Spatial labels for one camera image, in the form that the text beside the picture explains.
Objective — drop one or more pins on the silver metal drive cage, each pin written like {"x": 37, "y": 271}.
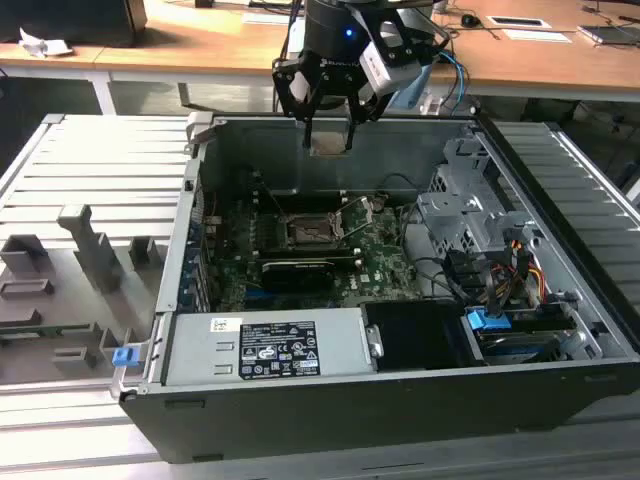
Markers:
{"x": 450, "y": 210}

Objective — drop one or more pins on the blue plastic clip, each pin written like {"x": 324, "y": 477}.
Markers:
{"x": 125, "y": 357}

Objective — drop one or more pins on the black label sticker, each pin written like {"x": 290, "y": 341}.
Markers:
{"x": 277, "y": 350}

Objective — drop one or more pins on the wooden desk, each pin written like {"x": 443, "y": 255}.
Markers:
{"x": 200, "y": 50}

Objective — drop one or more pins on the CPU socket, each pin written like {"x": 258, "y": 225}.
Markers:
{"x": 310, "y": 232}

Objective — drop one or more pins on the small square CPU plate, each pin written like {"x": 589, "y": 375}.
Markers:
{"x": 327, "y": 144}

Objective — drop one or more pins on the crumpled white paper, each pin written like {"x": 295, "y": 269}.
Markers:
{"x": 42, "y": 44}

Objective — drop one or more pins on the black graphics card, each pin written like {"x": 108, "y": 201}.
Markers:
{"x": 297, "y": 274}

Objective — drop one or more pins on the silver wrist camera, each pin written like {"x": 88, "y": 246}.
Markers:
{"x": 387, "y": 67}

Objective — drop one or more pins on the green RAM stick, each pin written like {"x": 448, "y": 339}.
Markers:
{"x": 40, "y": 331}

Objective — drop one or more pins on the black open PC case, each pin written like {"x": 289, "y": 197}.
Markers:
{"x": 350, "y": 425}

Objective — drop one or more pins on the pale blue teach pendant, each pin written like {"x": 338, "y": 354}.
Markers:
{"x": 415, "y": 92}

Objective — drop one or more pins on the black box on desk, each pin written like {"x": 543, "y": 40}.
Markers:
{"x": 75, "y": 20}

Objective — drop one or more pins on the green motherboard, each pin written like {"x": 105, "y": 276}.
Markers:
{"x": 380, "y": 260}

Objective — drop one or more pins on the black computer mouse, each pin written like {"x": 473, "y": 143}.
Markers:
{"x": 469, "y": 20}

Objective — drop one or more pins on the blue disk carrier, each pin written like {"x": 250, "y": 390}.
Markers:
{"x": 487, "y": 320}

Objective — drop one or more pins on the white framed desk grommet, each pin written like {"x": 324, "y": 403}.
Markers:
{"x": 519, "y": 21}

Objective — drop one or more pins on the grey notebook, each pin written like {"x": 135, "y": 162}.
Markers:
{"x": 607, "y": 34}

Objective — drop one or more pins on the black RAM slot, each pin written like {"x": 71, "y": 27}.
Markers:
{"x": 300, "y": 201}
{"x": 305, "y": 250}

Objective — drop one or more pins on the grey parts rack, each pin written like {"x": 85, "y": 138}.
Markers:
{"x": 90, "y": 280}

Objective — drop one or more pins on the blue expansion slot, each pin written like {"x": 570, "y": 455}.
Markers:
{"x": 256, "y": 293}

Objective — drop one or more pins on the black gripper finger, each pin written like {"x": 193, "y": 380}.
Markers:
{"x": 361, "y": 112}
{"x": 292, "y": 107}

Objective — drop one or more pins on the white paper sheet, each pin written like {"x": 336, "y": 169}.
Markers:
{"x": 537, "y": 35}

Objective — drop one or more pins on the grey power supply unit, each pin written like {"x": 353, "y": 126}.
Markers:
{"x": 200, "y": 350}

